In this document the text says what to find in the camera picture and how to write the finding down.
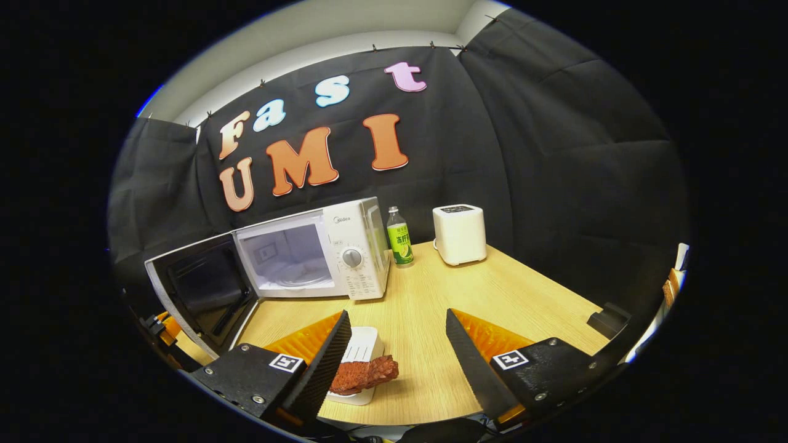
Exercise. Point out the white rectangular plate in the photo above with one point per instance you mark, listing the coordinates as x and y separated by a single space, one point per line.
363 344

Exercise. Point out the white toaster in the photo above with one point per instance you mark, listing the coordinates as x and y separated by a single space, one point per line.
460 237

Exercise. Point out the red meat piece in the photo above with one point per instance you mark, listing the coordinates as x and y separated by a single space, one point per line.
363 374

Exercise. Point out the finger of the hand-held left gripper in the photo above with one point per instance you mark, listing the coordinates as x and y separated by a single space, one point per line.
167 327

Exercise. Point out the white microwave oven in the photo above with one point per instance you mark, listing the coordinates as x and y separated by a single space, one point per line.
354 231

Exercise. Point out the glass microwave turntable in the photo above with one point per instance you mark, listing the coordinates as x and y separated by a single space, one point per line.
301 277

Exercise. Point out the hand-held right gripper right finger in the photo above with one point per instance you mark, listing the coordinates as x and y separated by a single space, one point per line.
474 369

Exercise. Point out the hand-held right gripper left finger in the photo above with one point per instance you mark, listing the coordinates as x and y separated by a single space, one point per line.
326 369

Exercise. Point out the green label drink bottle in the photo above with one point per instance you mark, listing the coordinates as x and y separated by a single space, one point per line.
400 243

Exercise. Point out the black plastic block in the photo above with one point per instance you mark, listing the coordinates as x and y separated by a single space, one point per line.
609 320

